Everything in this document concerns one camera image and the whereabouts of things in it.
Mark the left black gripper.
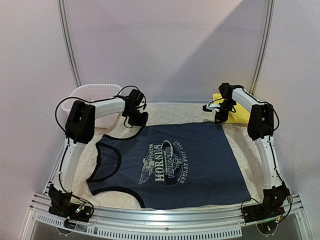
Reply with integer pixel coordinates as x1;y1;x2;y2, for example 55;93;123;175
125;108;149;126

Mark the navy blue tank top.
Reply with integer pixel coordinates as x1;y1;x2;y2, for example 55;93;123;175
86;121;250;210

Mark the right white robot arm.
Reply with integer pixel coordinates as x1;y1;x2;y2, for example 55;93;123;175
214;82;290;218

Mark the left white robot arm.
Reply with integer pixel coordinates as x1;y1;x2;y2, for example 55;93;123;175
52;85;148;195

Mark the white plastic laundry basket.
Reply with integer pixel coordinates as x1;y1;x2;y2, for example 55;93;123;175
60;83;123;128

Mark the folded yellow shirt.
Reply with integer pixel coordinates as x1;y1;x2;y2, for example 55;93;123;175
212;93;250;125

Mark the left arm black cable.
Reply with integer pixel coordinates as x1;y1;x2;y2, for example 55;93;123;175
54;85;147;196

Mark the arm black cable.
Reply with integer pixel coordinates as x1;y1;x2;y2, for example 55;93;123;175
54;85;147;196
271;107;280;176

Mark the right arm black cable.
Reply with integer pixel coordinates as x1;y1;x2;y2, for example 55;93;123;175
271;107;280;176

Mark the right aluminium frame post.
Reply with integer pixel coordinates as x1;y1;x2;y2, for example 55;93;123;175
249;0;275;95

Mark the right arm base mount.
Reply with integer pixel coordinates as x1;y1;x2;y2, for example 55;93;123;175
240;187;293;223

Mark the aluminium front rail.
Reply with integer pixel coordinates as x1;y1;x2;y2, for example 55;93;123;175
21;193;312;240

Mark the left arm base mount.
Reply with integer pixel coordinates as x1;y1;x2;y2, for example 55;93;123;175
48;184;95;223

